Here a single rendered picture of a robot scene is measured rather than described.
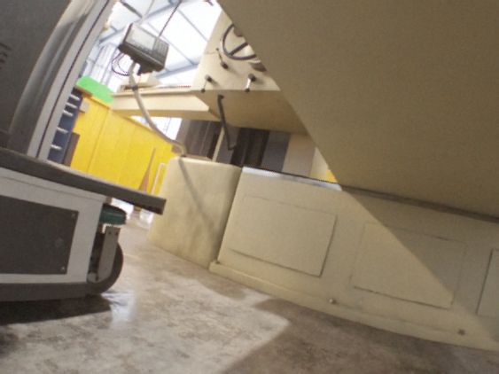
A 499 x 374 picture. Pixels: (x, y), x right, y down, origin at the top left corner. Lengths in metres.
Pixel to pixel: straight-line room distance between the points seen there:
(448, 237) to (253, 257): 0.95
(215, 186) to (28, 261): 1.24
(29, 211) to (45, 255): 0.10
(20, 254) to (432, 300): 1.42
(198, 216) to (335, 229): 0.78
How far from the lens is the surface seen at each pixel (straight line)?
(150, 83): 2.91
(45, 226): 0.58
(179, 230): 1.73
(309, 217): 1.37
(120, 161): 4.15
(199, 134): 2.65
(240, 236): 1.49
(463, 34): 0.40
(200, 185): 1.68
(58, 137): 2.40
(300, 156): 2.14
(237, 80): 1.79
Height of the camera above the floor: 0.33
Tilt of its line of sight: 6 degrees up
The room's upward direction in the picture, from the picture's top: 15 degrees clockwise
